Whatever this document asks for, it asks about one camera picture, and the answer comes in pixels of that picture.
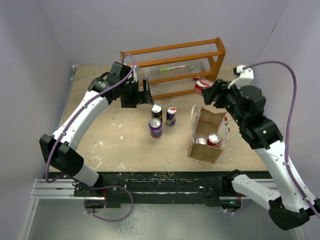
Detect grey metal clips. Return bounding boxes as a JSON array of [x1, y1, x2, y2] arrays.
[[186, 62, 206, 74]]

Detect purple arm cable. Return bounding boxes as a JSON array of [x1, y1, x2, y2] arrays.
[[44, 54, 140, 183], [241, 60, 320, 220]]

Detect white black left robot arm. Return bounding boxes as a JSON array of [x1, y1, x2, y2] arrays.
[[39, 62, 154, 196]]

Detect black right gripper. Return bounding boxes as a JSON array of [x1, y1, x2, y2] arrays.
[[202, 78, 247, 127]]

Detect red white small box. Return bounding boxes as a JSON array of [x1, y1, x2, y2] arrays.
[[191, 76, 200, 81]]

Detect brown canvas tote bag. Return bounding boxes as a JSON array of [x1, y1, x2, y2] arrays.
[[187, 105, 233, 164]]

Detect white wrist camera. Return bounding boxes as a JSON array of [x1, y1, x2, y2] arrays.
[[227, 65, 254, 89], [128, 64, 140, 82]]

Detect black beverage can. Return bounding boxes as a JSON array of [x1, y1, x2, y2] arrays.
[[150, 103, 163, 122]]

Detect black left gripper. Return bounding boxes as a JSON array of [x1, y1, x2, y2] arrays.
[[119, 78, 154, 108]]

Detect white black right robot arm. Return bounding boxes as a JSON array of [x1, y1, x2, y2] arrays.
[[201, 79, 320, 231]]

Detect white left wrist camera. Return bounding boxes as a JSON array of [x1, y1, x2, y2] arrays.
[[128, 64, 140, 82]]

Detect purple soda can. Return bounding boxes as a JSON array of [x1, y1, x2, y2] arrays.
[[148, 117, 163, 138], [194, 136, 207, 145]]

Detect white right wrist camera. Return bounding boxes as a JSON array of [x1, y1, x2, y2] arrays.
[[227, 65, 254, 89]]

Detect orange wooden shelf rack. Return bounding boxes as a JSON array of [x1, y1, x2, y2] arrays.
[[120, 37, 226, 99]]

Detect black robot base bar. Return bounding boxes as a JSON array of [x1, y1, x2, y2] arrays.
[[73, 171, 243, 211]]

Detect aluminium front frame rail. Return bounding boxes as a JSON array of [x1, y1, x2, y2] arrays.
[[29, 177, 293, 201]]

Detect green white marker pen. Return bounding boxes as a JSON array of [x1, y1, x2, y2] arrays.
[[160, 65, 186, 73]]

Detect white can red tab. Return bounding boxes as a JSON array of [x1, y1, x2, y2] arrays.
[[166, 105, 177, 127]]

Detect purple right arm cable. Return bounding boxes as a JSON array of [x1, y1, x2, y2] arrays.
[[241, 60, 320, 220]]

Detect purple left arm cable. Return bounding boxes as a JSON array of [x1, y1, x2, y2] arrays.
[[44, 54, 140, 183]]

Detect red soda can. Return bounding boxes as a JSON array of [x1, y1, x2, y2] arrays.
[[194, 78, 214, 96], [207, 132, 221, 148]]

